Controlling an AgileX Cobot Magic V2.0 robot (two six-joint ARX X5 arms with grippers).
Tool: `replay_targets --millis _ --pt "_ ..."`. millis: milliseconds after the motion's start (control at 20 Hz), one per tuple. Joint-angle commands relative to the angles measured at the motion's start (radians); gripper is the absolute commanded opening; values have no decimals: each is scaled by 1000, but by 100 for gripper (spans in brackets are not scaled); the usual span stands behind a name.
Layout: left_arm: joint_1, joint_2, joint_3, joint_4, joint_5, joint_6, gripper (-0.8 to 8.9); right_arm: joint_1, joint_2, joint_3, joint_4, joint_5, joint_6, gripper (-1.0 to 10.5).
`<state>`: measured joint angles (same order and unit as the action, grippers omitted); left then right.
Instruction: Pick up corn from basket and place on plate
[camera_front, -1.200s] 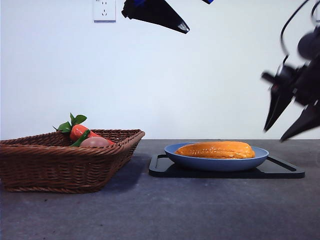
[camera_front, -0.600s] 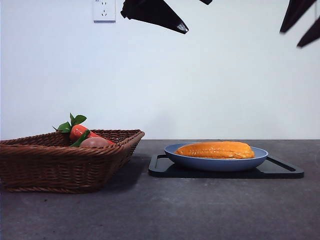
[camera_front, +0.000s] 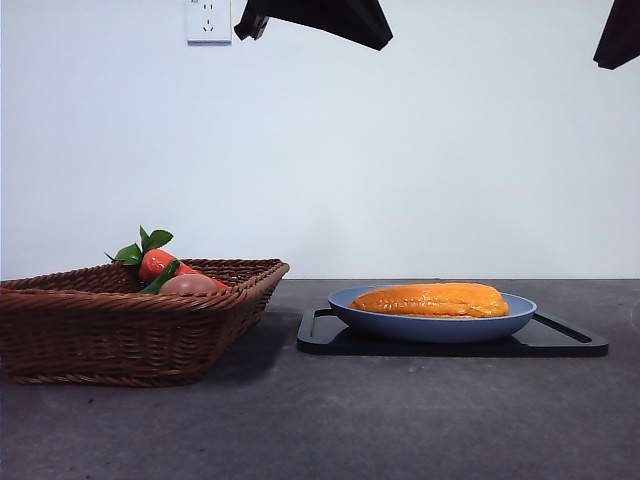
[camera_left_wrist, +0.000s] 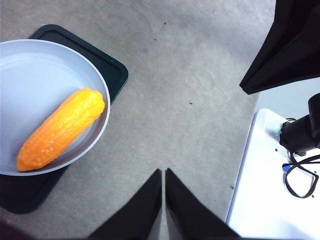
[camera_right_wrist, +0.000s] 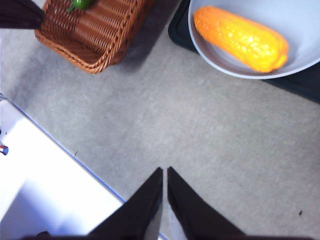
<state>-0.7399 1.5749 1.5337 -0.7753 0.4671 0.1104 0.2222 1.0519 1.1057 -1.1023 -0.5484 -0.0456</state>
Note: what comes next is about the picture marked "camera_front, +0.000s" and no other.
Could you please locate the yellow-orange corn cob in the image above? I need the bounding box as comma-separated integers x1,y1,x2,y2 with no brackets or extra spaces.
348,282,511,319

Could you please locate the blue round plate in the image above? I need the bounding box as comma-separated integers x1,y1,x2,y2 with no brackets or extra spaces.
327,285,539,344

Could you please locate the brown wicker basket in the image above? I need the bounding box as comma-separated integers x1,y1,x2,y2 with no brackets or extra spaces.
0,257,292,389

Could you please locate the orange carrot with green leaves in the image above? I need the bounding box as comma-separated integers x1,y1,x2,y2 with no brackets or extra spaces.
104,225,229,295

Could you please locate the black rectangular tray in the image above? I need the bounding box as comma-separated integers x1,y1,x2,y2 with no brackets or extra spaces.
295,307,611,359

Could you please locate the white wall socket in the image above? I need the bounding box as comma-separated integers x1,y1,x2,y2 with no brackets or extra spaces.
186,0,233,47

